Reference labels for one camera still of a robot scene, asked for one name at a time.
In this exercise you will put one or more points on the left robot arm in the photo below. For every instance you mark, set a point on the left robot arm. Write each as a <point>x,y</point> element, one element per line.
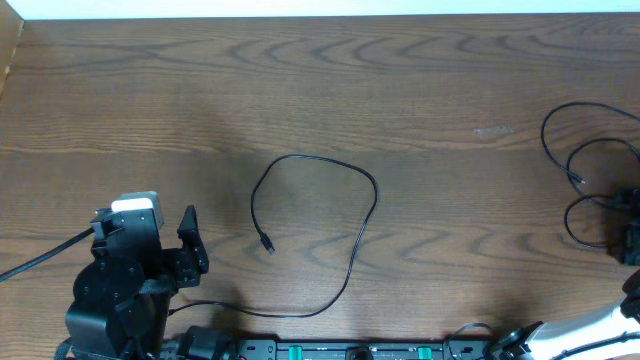
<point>121,299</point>

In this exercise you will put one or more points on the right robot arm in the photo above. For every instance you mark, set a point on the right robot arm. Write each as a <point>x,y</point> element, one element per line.
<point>608,332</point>

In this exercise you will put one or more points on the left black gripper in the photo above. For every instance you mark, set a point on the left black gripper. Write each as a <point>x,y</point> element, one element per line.
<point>194,264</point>

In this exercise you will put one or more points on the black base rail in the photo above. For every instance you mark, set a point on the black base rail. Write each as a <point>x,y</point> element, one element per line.
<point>209,344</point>

